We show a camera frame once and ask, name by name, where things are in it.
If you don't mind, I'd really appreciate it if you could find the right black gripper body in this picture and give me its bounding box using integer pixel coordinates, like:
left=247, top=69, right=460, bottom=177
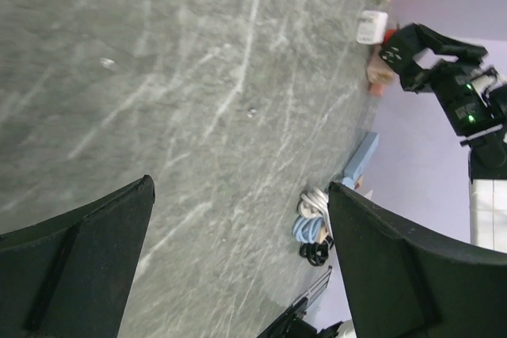
left=399, top=24, right=499, bottom=136

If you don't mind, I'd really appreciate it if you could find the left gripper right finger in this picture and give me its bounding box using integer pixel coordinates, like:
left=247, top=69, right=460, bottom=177
left=328, top=182, right=506, bottom=337

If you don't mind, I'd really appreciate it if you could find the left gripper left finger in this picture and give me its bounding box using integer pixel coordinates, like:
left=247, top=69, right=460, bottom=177
left=1, top=175, right=155, bottom=337

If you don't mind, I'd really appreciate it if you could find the black cube plug adapter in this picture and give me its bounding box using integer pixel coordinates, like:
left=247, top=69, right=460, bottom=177
left=379, top=28, right=421, bottom=74

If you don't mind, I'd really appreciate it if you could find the small salmon cube adapter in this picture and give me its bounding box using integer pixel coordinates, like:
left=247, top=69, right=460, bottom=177
left=368, top=82, right=387, bottom=97

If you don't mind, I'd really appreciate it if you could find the red cube plug adapter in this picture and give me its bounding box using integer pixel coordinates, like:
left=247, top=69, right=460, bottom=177
left=383, top=28, right=397, bottom=43

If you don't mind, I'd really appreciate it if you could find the white cube adapter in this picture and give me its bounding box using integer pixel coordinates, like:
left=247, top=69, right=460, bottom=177
left=356, top=10, right=388, bottom=45

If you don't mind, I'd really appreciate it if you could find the light blue cord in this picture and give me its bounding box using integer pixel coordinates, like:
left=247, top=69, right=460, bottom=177
left=292, top=215, right=330, bottom=245

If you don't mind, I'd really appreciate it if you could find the light blue power strip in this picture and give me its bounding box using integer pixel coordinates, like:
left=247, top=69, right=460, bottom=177
left=341, top=131, right=379, bottom=189

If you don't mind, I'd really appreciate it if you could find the white cord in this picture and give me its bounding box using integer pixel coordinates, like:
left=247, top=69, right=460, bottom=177
left=297, top=186, right=330, bottom=218

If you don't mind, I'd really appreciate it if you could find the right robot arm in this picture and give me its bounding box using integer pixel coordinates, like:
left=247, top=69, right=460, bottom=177
left=379, top=24, right=506, bottom=253

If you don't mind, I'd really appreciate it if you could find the aluminium rail frame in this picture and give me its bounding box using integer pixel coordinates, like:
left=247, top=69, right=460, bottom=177
left=279, top=264, right=333, bottom=318

